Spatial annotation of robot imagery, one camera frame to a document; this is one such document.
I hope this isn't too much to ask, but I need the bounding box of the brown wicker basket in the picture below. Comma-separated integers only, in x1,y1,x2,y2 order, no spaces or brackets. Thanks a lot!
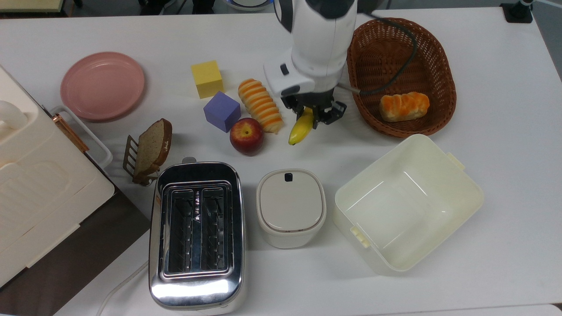
346,18,457,139

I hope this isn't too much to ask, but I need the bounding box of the dark robot gripper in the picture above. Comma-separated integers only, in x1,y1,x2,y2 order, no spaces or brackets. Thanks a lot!
280,85,347,129

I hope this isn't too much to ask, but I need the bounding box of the pink plate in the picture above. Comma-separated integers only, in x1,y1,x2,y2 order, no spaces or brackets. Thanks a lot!
60,52,146,122

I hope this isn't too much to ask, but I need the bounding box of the chrome two-slot toaster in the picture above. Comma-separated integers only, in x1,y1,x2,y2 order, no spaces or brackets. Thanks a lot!
148,157,246,313

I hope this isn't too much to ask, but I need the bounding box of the large cream appliance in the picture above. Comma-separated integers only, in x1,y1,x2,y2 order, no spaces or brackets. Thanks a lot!
0,65,115,288

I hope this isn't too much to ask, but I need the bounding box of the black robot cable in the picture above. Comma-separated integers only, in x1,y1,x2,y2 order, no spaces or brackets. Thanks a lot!
337,11,419,97

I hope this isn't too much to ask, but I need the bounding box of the red apple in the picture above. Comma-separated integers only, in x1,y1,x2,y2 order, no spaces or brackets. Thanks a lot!
230,117,265,155

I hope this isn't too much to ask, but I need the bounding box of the long orange striped bread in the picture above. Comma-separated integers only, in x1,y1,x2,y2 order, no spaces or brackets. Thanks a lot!
238,79,284,134

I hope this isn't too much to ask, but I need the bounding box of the brown bread slice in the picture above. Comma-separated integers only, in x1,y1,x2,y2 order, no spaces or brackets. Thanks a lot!
133,118,173,184

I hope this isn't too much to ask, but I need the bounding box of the cream canister with lid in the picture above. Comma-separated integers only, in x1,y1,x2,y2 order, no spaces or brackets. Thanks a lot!
256,169,327,249

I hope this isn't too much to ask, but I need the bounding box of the purple cube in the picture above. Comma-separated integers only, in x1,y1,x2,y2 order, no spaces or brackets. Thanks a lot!
203,91,241,133

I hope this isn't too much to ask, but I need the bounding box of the bronze toast rack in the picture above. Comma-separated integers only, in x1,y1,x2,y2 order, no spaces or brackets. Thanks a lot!
122,135,159,187

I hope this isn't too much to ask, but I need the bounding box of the pale yellow background table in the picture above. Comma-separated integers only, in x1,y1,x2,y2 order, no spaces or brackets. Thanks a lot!
0,0,65,13

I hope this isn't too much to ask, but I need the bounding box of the cream plastic open container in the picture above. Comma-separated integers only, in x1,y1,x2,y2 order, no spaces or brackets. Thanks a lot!
333,134,485,276

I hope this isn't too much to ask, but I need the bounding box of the yellow banana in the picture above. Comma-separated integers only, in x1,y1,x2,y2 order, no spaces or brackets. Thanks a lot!
288,108,315,146

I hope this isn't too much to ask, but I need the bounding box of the black camera stand base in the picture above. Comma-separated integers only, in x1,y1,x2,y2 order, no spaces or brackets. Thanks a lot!
500,0,534,23

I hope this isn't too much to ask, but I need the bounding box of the short orange striped bread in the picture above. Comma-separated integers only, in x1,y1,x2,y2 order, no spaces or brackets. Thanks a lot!
379,91,430,122

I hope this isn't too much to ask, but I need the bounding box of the white toaster power cord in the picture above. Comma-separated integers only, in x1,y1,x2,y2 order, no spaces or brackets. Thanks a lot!
95,260,150,316

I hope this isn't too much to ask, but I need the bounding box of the yellow cube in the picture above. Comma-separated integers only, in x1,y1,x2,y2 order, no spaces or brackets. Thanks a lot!
191,60,225,99

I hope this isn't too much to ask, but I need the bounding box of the white tray with copper handle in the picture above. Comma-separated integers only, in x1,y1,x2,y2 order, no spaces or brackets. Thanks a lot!
50,105,113,172

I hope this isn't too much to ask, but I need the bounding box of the white and blue round base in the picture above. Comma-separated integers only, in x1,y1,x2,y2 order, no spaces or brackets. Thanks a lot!
226,0,275,12

